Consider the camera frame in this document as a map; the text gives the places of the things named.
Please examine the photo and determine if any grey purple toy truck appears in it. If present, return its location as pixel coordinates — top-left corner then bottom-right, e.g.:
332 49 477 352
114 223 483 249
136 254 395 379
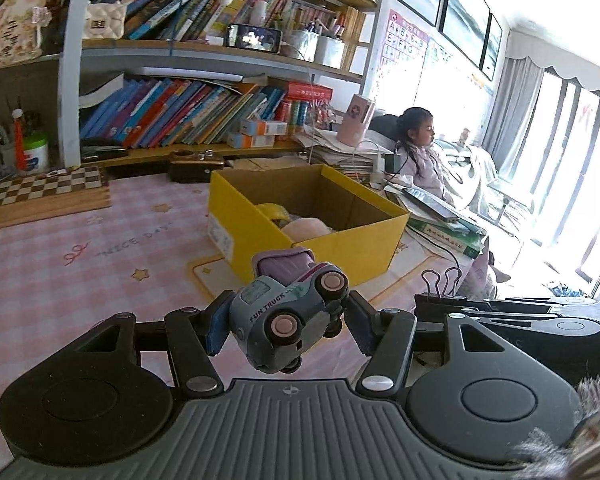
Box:
230 247 349 374

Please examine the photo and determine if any pink plush toy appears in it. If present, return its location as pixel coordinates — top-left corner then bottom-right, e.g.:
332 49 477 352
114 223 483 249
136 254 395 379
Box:
282 218 332 243

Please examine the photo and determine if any yellow packing tape roll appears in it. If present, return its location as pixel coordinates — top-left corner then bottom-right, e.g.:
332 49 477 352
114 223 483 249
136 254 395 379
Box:
256 203 294 228

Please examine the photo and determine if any black binder clip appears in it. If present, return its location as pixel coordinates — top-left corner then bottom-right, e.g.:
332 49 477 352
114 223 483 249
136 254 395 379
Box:
420 266 463 298

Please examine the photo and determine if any yellow cardboard box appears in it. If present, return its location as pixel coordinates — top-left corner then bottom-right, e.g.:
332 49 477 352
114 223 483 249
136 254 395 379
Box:
208 165 410 285

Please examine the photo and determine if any pink checkered tablecloth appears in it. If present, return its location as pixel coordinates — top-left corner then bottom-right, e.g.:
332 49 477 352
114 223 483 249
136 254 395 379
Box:
0 173 462 461

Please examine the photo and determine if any dark wooden small box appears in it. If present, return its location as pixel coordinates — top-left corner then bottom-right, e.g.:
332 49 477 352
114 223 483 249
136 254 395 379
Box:
168 150 225 183

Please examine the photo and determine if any child in pink clothes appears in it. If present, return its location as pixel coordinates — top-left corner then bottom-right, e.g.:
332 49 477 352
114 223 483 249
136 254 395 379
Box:
394 107 498 299

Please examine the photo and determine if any orange white medicine box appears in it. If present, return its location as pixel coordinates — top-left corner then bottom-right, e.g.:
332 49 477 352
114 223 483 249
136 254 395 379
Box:
239 119 287 136

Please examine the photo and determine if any wooden chessboard box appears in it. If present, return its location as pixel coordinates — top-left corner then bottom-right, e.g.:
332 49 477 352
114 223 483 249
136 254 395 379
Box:
0 166 111 229

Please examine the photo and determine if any white jar green lid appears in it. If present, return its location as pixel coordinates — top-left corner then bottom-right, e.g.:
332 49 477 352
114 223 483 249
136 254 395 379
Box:
23 131 50 174

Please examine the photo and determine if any red book on top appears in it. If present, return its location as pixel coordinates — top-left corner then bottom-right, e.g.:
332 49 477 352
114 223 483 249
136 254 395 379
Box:
286 81 332 102

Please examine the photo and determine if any red hanging tassel ornament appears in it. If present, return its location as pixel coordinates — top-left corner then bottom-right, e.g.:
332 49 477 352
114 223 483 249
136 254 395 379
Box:
12 108 27 174

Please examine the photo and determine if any smartphone on shelf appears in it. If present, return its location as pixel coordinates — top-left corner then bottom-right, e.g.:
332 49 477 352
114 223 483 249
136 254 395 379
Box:
224 24 283 54

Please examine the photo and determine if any white quilted handbag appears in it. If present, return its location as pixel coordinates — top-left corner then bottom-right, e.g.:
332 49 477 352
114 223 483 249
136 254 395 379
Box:
82 0 126 40

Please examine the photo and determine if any pink lucky cat figurine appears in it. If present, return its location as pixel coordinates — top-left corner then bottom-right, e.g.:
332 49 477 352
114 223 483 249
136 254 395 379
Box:
0 0 52 66

